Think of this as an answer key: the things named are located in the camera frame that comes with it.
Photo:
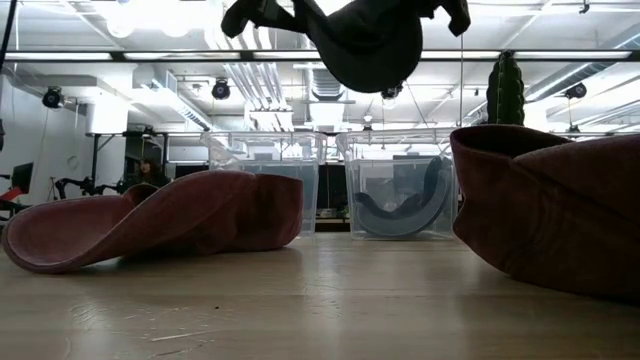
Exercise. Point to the plain black baseball cap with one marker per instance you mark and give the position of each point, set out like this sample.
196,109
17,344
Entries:
370,50

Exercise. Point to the maroon baseball cap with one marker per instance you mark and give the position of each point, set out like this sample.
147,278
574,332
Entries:
550,210
200,215

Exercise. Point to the black cap grey underbrim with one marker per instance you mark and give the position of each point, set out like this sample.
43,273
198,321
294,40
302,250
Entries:
400,225

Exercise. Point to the black background robot arm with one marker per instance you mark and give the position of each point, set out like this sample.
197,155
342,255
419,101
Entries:
90,187

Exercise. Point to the black ceiling spotlight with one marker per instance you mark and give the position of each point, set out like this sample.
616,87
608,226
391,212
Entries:
392,93
220,89
52,97
576,91

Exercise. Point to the ceiling vent grille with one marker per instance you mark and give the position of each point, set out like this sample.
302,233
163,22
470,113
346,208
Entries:
325,85

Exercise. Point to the clear plastic bin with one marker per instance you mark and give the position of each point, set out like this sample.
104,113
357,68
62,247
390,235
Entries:
312,200
380,170

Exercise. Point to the person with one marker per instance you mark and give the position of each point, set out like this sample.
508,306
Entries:
150,175

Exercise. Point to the thin vertical pole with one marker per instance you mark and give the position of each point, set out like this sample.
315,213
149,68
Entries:
460,75

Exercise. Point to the green cactus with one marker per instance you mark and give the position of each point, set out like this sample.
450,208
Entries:
505,85

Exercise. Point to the black monitor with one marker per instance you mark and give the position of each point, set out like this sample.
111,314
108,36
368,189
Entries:
22,176

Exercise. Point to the red bar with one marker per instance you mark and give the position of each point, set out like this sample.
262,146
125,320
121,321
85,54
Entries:
12,195

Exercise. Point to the black background post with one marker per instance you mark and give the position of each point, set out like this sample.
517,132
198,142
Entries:
94,165

